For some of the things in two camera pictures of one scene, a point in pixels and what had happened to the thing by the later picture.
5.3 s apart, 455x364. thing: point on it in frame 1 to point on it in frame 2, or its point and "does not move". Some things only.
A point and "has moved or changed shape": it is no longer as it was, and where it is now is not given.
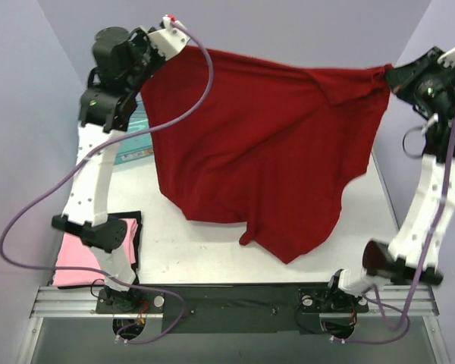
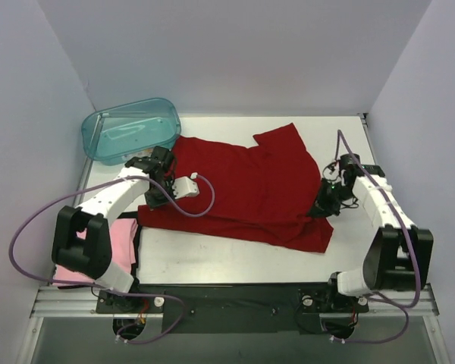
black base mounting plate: (271, 309) does not move
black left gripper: (147, 61) to (156, 198)
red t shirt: (285, 148) has moved or changed shape
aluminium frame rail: (75, 300) does not move
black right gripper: (403, 80) to (322, 205)
